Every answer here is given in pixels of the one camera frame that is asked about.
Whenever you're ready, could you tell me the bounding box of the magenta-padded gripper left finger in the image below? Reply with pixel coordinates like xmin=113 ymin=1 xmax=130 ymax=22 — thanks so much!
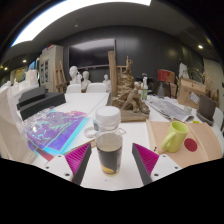
xmin=42 ymin=142 xmax=92 ymax=185

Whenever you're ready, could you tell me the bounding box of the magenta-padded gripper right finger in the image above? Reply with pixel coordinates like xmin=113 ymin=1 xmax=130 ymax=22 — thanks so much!
xmin=131 ymin=142 xmax=182 ymax=186

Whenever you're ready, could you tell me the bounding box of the white-capped dark drink bottle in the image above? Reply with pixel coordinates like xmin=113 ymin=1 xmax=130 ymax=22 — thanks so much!
xmin=93 ymin=105 xmax=124 ymax=177

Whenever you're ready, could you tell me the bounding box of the clear tape roll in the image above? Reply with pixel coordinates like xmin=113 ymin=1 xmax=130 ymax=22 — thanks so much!
xmin=83 ymin=126 xmax=98 ymax=139

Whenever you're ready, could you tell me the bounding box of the iridescent holographic sheet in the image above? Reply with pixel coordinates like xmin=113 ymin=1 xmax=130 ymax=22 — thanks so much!
xmin=22 ymin=109 xmax=92 ymax=157

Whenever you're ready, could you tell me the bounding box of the lime green mug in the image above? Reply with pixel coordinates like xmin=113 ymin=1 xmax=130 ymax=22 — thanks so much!
xmin=160 ymin=120 xmax=190 ymax=154

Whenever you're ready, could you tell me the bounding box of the flat round red coaster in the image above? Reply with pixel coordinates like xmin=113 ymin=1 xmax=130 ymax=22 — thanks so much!
xmin=183 ymin=137 xmax=199 ymax=153

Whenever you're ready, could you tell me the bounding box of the grey printed newspaper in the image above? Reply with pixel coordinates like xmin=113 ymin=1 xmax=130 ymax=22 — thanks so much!
xmin=146 ymin=97 xmax=195 ymax=123

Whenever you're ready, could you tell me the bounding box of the light wooden drawing board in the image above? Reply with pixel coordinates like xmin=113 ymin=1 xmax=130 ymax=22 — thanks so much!
xmin=145 ymin=119 xmax=224 ymax=169

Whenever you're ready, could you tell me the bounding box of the black foam block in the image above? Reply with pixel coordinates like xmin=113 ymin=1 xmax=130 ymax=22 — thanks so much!
xmin=17 ymin=85 xmax=48 ymax=108
xmin=19 ymin=92 xmax=67 ymax=121

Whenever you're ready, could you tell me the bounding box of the golden brown figure sculpture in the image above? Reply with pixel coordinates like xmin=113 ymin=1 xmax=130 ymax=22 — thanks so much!
xmin=107 ymin=50 xmax=151 ymax=123

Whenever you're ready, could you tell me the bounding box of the white spray bottle green label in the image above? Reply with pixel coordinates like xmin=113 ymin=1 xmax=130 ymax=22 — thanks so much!
xmin=140 ymin=76 xmax=149 ymax=101

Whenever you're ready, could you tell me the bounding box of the white chair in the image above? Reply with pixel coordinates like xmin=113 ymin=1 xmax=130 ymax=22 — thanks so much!
xmin=213 ymin=107 xmax=224 ymax=131
xmin=65 ymin=83 xmax=82 ymax=94
xmin=85 ymin=82 xmax=108 ymax=94

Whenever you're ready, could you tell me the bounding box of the brown cardboard box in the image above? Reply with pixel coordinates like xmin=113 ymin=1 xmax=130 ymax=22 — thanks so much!
xmin=176 ymin=78 xmax=208 ymax=110

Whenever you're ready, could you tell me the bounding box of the grey pot with dried plant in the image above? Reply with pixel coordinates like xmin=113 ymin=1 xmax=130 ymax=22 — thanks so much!
xmin=195 ymin=66 xmax=223 ymax=123

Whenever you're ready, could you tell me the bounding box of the wooden easel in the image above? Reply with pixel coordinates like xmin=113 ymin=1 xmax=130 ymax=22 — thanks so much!
xmin=53 ymin=59 xmax=69 ymax=94

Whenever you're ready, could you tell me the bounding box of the red box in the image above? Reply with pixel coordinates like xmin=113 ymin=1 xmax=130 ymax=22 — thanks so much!
xmin=157 ymin=68 xmax=176 ymax=84

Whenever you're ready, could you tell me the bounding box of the white plaster piece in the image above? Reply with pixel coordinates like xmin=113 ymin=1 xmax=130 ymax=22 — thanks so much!
xmin=178 ymin=62 xmax=189 ymax=79

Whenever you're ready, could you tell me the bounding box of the white cabinet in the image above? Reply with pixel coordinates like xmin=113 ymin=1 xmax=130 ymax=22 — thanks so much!
xmin=39 ymin=44 xmax=64 ymax=93

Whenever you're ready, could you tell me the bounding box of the bright ceiling light panel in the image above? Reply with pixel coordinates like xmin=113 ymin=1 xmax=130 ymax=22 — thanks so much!
xmin=11 ymin=0 xmax=153 ymax=48

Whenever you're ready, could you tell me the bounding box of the black wall screen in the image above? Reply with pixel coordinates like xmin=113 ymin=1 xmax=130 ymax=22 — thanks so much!
xmin=68 ymin=38 xmax=117 ymax=70

